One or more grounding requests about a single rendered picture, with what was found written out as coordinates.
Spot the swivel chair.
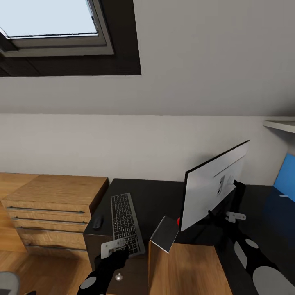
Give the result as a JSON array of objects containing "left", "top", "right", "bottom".
[{"left": 0, "top": 271, "right": 36, "bottom": 295}]

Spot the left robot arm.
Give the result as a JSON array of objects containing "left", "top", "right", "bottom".
[{"left": 77, "top": 238, "right": 129, "bottom": 295}]

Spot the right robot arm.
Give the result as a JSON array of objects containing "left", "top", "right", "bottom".
[{"left": 208, "top": 210, "right": 295, "bottom": 295}]

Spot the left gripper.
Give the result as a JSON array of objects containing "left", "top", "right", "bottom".
[{"left": 94, "top": 245, "right": 129, "bottom": 277}]

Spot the keyboard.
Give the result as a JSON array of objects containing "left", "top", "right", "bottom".
[{"left": 111, "top": 193, "right": 145, "bottom": 258}]

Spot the mouse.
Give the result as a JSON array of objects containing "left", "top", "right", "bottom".
[{"left": 93, "top": 216, "right": 103, "bottom": 228}]

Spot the monitor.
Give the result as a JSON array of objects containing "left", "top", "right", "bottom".
[{"left": 177, "top": 140, "right": 251, "bottom": 231}]

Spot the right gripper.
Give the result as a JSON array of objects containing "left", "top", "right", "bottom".
[{"left": 208, "top": 210, "right": 239, "bottom": 236}]

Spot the notebook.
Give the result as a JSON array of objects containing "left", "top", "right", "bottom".
[{"left": 150, "top": 215, "right": 179, "bottom": 253}]

